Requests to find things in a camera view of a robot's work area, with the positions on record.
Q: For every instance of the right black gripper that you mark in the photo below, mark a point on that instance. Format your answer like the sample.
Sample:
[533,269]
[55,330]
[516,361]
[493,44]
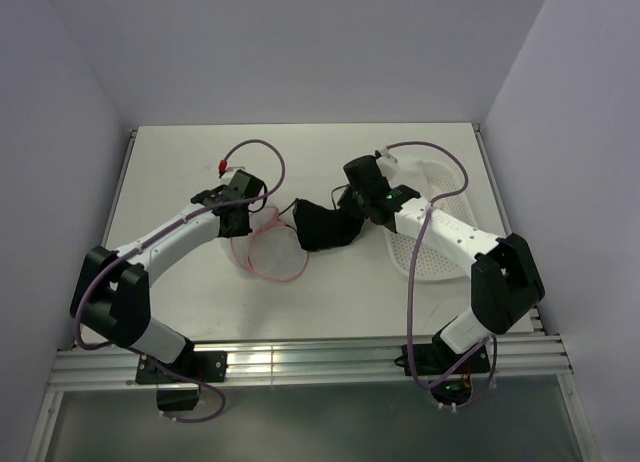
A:
[346,201]

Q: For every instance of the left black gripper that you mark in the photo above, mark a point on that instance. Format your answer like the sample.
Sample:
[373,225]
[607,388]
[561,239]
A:
[244,230]

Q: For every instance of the white mesh laundry bag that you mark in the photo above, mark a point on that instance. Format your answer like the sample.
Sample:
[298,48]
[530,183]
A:
[271,251]

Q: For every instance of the black bra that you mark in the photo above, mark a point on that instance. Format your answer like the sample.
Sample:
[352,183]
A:
[319,228]

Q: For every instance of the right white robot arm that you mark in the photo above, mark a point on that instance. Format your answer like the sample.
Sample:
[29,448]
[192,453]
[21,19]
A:
[505,281]

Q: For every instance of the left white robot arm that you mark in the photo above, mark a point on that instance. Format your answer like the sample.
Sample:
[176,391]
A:
[112,295]

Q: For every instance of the white perforated plastic basket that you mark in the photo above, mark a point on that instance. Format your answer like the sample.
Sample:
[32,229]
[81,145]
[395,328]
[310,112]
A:
[436,261]

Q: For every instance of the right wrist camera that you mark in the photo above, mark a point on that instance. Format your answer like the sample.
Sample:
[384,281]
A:
[390,165]

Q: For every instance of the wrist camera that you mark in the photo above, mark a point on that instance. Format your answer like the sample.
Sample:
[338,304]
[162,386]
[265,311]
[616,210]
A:
[390,165]
[227,171]

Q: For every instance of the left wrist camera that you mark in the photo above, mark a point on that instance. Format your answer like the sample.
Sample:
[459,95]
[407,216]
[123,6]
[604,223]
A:
[227,171]

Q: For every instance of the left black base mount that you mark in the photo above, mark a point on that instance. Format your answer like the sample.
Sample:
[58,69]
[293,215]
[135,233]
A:
[203,366]

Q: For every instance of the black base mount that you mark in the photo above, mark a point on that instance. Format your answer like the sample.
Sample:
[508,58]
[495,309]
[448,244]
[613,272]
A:
[203,366]
[431,361]

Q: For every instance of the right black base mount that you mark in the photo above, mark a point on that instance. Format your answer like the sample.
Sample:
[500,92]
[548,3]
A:
[431,361]

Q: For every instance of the aluminium mounting rail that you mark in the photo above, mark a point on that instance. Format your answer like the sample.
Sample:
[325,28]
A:
[301,363]

